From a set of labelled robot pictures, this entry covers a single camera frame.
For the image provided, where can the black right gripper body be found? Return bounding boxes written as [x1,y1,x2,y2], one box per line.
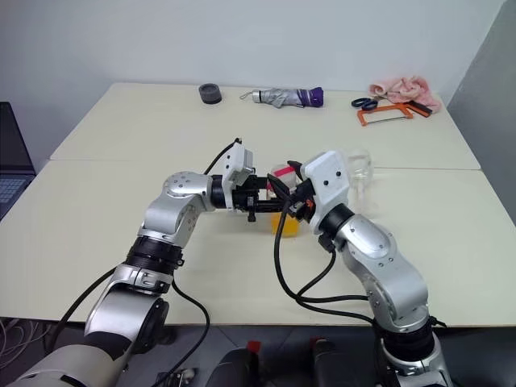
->
[296,179,318,225]

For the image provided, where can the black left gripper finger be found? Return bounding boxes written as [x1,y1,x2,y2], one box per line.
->
[264,175,292,202]
[256,200,292,214]

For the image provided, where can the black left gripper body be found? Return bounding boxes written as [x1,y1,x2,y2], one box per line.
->
[231,174,270,223]

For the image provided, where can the clear orange juice bottle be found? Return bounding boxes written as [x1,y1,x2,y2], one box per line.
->
[268,160,303,239]

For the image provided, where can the clear wine glass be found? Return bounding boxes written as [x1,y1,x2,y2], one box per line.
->
[345,148,380,217]

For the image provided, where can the folded grey purple umbrella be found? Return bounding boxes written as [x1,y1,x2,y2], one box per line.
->
[240,86,325,110]

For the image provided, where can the orange hacksaw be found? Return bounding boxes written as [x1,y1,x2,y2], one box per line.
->
[356,102,415,129]

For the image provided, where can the pink towel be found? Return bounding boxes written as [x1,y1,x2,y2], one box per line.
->
[368,75,443,112]

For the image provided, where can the dark rounded shape red tip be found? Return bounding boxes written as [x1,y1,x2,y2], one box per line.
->
[207,340,261,387]

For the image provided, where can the grey metal floor fitting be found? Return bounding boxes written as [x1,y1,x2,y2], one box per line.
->
[155,367,198,387]

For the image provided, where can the grey partition panel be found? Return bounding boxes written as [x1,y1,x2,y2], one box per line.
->
[445,0,516,227]

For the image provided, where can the dark laptop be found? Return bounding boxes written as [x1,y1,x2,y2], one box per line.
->
[0,101,37,221]

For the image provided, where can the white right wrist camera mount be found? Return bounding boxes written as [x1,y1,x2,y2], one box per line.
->
[301,150,351,235]

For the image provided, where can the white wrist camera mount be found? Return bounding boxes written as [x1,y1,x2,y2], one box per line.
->
[301,150,351,235]
[223,143,256,211]

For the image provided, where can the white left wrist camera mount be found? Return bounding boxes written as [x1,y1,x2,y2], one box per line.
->
[223,143,256,211]

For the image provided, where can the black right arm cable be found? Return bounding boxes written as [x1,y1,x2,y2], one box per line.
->
[273,199,378,326]

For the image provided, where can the blue handled scissors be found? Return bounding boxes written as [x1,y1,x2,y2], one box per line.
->
[351,96,380,112]

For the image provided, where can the black red tool handle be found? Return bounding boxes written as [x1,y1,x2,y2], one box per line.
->
[406,100,433,118]

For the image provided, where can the white cable bundle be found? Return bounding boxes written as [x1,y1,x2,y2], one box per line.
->
[0,318,53,366]

